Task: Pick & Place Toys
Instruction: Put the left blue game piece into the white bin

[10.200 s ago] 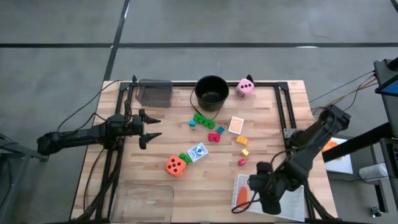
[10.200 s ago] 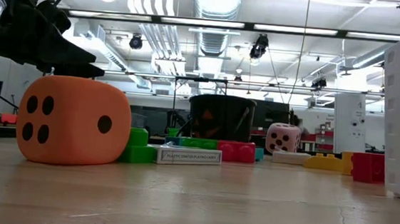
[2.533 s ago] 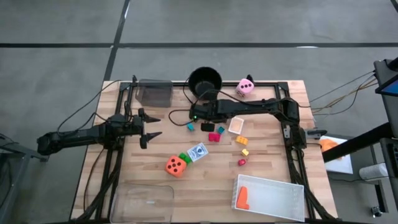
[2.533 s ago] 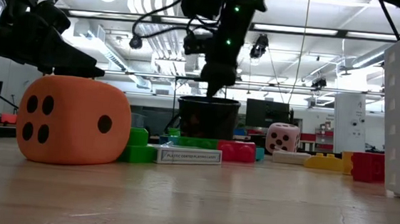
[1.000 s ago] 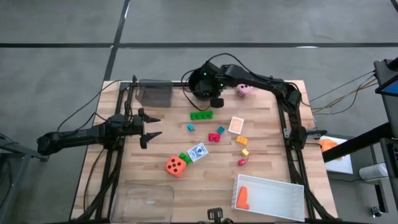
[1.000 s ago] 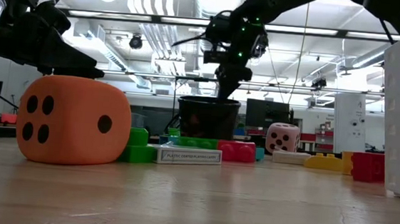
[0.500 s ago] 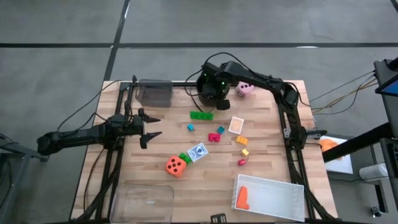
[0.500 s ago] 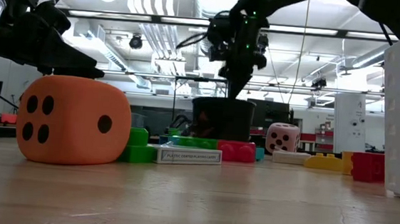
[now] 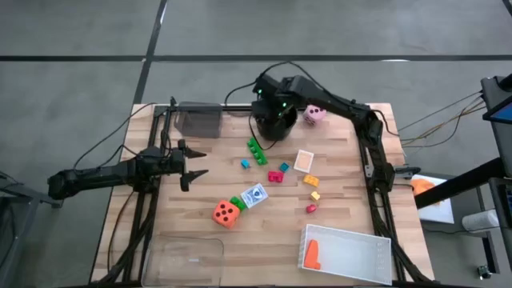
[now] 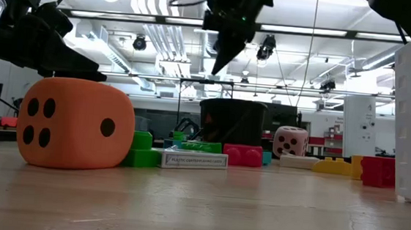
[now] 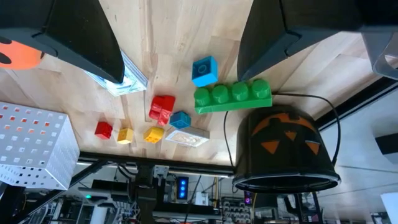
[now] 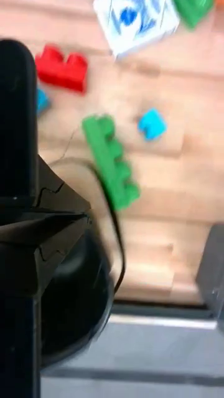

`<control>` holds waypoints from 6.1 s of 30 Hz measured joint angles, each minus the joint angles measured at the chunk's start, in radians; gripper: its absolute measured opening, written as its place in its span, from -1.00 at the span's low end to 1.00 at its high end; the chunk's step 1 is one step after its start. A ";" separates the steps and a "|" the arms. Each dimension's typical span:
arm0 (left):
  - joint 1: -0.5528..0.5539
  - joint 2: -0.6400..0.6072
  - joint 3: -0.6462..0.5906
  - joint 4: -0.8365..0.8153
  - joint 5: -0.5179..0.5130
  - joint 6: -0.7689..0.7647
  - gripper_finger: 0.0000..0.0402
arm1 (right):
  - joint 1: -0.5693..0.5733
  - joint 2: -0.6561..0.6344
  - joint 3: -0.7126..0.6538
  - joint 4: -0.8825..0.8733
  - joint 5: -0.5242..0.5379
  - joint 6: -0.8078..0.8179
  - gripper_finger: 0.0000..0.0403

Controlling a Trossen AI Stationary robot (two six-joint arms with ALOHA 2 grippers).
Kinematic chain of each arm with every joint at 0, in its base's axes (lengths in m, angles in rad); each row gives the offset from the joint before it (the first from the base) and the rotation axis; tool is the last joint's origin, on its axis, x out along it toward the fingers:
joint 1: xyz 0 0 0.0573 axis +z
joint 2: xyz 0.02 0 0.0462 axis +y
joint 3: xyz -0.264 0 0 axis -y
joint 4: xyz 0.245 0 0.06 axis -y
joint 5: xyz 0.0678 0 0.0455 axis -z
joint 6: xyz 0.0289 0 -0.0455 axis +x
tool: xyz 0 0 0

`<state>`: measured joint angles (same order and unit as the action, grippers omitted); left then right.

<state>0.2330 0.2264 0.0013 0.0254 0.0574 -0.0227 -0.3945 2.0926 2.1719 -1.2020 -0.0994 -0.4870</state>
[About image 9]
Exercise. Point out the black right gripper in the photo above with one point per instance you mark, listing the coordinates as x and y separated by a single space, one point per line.
268 102

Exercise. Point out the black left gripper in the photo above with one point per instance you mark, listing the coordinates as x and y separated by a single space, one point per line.
172 164

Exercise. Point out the pink foam die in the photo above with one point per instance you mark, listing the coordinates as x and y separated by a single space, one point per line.
314 115

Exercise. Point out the long green building block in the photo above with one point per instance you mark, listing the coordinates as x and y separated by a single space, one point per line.
257 151

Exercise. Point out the small light blue block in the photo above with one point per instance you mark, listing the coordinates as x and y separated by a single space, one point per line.
245 164

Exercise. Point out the orange foam die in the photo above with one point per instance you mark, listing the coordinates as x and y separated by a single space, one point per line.
226 214

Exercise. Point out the short green building block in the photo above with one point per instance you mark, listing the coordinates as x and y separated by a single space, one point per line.
238 203

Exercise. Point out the teal hollow cube block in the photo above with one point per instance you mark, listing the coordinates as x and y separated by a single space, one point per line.
284 167

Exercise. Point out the white playing card box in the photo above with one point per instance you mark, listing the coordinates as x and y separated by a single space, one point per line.
254 196

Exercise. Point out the red double building block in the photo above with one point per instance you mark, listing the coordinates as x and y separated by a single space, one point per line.
275 177

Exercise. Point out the orange-yellow building block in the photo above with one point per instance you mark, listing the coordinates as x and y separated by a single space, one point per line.
310 181

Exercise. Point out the small yellow block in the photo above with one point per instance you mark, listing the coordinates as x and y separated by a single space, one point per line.
315 196

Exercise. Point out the small red block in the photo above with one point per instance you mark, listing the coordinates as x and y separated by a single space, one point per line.
311 208

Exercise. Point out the large orange building block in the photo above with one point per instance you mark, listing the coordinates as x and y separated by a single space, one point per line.
312 254

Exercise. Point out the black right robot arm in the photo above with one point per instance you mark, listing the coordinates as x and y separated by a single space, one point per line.
340 104

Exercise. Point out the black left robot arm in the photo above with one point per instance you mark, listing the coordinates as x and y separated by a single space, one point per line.
100 176

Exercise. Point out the black jack-o-lantern bucket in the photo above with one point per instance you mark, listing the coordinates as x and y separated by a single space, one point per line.
276 134

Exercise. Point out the smoky grey plastic bin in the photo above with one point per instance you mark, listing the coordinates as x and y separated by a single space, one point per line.
198 120

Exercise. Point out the clear plastic bin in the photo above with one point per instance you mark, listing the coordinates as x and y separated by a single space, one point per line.
184 264

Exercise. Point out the orange object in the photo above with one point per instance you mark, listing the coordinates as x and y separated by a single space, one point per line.
422 186

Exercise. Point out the white perforated basket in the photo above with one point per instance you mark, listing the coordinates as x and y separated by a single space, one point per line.
352 256

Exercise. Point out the grey metal stand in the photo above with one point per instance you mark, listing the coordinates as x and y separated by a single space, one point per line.
16 224

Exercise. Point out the white paper sheet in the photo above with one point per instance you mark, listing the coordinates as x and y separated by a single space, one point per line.
440 212

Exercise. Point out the black support beam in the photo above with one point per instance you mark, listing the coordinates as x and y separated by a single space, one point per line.
460 184

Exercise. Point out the black monitor stand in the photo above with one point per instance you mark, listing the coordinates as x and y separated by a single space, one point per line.
496 92

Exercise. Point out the blue tablet screen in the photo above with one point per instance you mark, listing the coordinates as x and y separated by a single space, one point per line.
502 114

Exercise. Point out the white paper roll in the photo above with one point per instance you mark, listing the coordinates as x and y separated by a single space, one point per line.
480 220

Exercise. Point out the small black device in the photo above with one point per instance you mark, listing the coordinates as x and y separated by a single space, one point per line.
484 272

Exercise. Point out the black mounting bracket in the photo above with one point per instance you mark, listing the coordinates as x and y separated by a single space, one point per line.
406 171

